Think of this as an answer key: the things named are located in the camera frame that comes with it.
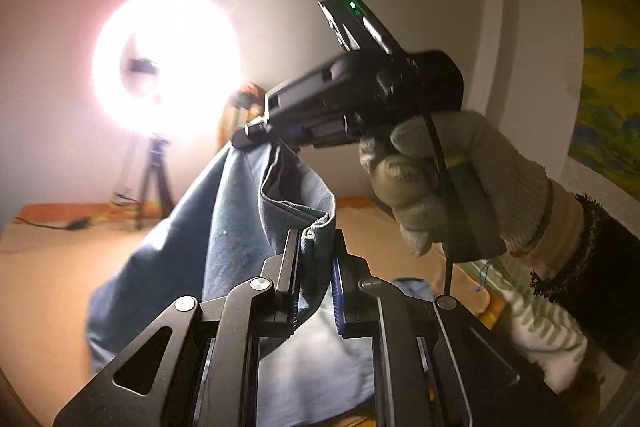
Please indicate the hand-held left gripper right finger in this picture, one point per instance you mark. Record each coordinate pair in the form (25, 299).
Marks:
(339, 302)

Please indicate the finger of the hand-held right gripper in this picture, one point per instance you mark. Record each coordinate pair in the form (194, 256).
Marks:
(250, 138)

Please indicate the blue denim pants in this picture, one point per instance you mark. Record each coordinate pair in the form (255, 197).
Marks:
(225, 217)

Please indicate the green white striped blanket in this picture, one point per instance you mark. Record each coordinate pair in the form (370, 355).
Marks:
(540, 332)

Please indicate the person's right hand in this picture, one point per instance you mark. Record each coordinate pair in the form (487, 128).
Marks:
(500, 167)

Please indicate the folded silver tripod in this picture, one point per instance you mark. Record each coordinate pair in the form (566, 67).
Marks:
(235, 117)

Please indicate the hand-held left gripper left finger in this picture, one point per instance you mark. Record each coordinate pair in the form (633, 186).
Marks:
(295, 287)

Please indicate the landscape wall painting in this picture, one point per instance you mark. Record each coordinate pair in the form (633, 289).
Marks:
(610, 82)

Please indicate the person's right forearm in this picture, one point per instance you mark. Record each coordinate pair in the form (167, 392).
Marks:
(615, 257)

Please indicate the small black tripod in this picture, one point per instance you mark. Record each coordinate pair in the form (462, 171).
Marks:
(155, 172)

